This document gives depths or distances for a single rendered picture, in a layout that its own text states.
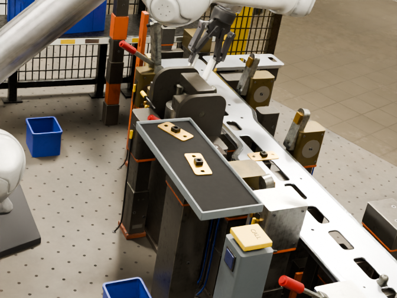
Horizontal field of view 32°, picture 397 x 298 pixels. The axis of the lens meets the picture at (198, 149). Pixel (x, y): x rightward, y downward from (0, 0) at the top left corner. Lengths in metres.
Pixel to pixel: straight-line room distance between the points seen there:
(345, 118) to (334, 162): 2.08
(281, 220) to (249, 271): 0.23
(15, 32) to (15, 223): 0.54
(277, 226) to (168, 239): 0.25
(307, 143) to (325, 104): 2.80
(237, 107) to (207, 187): 0.75
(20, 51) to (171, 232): 0.55
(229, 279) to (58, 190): 0.96
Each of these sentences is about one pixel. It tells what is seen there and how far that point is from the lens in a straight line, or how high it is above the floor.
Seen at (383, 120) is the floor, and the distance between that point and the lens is 4.78.
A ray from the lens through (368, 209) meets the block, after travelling 1.76.
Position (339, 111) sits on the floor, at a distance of 4.74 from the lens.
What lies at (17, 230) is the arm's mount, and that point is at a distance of 1.93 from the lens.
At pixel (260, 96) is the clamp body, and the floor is 0.98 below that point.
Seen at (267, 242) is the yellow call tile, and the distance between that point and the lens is 1.30.
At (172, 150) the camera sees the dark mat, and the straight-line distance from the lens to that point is 1.52.
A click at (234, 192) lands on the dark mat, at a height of 1.16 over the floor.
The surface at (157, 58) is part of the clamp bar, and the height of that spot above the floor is 1.10.
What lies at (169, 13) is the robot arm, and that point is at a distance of 1.60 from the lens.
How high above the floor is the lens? 1.91
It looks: 29 degrees down
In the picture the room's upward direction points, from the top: 10 degrees clockwise
